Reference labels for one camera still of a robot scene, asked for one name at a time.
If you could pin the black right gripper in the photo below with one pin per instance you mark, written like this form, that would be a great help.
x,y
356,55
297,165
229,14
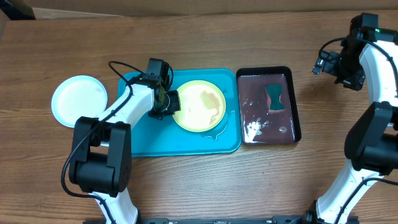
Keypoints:
x,y
357,83

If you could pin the teal plastic tray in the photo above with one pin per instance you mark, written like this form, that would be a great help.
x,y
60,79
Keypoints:
x,y
154,138

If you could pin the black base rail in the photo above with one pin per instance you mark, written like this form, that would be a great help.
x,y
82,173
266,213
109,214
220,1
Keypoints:
x,y
274,220

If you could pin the cardboard backboard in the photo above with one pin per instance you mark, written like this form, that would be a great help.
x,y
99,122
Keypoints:
x,y
51,9

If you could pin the black water tray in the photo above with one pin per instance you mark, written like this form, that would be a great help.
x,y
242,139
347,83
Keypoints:
x,y
258,124

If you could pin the green scrub sponge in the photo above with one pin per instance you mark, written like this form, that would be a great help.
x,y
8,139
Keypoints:
x,y
274,93

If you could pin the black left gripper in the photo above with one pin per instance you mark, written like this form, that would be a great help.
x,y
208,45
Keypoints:
x,y
175,107

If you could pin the yellow plate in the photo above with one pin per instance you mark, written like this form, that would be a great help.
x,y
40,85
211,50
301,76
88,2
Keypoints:
x,y
202,106

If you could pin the light blue plate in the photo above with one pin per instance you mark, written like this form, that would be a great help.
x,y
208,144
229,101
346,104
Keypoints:
x,y
81,95

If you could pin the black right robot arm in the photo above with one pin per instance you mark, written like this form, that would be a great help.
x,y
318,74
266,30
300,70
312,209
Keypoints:
x,y
368,58

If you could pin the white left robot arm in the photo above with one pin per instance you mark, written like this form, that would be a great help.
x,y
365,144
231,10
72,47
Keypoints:
x,y
99,165

